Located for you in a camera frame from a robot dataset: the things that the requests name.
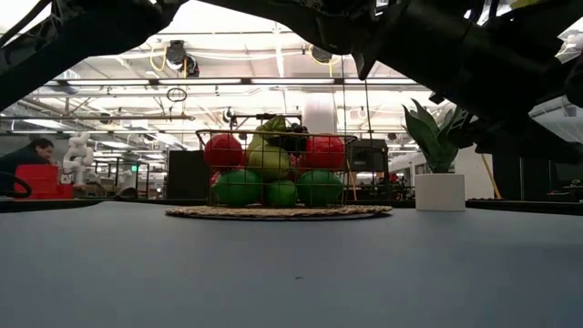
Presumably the green avocado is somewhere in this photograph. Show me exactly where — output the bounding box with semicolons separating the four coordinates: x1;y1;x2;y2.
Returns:
295;169;344;207
212;169;264;207

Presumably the gold wire basket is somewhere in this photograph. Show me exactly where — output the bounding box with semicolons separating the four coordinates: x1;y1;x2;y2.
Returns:
195;128;359;209

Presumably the long ceiling light bar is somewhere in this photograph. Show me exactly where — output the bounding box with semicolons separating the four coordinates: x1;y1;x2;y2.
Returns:
43;77;418;87

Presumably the white plant pot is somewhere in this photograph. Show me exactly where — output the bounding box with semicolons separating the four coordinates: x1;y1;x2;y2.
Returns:
414;172;466;212

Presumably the yellow-green pear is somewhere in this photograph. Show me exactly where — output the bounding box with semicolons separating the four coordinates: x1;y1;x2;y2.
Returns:
248;144;292;182
247;133;270;154

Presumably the person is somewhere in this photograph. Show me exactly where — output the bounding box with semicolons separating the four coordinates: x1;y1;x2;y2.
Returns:
0;138;63;197

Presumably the small green lime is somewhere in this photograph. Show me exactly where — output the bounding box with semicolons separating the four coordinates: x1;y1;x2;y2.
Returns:
265;179;299;209

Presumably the black cabinet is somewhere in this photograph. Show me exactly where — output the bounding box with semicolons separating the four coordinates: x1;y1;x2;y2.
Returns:
167;149;211;200

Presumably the black grape bunch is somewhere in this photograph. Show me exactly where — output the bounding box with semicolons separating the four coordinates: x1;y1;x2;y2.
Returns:
268;121;311;154

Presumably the green artificial plant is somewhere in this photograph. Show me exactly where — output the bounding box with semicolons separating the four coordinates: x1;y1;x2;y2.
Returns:
402;98;475;174

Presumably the metal ceiling pipe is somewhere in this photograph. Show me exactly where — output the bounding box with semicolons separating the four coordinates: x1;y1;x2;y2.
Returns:
0;113;196;122

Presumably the red box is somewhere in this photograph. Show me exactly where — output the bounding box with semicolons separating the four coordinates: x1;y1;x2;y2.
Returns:
14;163;75;200

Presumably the black monitor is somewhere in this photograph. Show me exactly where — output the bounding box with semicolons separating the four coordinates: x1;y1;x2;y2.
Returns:
348;138;390;173

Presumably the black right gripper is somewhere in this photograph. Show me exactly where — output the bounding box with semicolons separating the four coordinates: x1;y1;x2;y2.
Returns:
199;0;568;118

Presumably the yellow stick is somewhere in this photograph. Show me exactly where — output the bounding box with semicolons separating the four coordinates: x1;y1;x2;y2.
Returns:
480;153;503;200

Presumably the black ceiling cable reel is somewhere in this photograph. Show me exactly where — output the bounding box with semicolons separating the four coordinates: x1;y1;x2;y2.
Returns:
163;39;201;77
311;45;333;65

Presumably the red apple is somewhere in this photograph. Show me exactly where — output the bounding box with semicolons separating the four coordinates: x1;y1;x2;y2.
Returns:
303;134;346;172
202;132;245;172

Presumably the hanging black ring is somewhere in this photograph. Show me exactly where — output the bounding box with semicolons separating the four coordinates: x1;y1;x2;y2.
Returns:
166;86;189;103

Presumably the round wicker basket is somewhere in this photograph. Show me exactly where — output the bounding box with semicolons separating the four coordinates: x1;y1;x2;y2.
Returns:
164;204;394;222

